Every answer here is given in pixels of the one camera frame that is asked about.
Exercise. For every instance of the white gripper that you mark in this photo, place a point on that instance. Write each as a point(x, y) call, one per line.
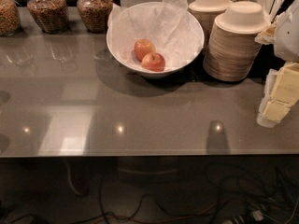
point(289, 36)

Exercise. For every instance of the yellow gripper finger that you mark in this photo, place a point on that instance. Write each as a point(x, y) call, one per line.
point(275, 111)

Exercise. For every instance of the red apple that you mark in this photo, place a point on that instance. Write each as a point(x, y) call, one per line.
point(154, 62)
point(142, 47)

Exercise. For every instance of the white ceramic bowl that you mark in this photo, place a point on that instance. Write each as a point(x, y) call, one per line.
point(124, 52)

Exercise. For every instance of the white power adapter on floor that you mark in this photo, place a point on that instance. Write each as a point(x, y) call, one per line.
point(257, 215)

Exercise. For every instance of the rear stack of paper bowls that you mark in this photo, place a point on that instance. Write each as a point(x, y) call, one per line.
point(205, 11)

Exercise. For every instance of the white paper liner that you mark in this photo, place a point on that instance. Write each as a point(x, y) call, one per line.
point(168, 25)

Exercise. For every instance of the right glass jar of cereal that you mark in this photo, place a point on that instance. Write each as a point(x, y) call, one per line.
point(95, 14)

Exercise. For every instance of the glass jar of cereal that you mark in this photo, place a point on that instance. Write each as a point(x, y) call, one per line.
point(10, 22)
point(50, 15)
point(95, 14)

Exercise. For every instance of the middle glass jar of cereal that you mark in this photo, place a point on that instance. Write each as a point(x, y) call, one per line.
point(50, 15)

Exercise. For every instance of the left glass jar of cereal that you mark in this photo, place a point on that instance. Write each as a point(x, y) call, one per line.
point(10, 22)

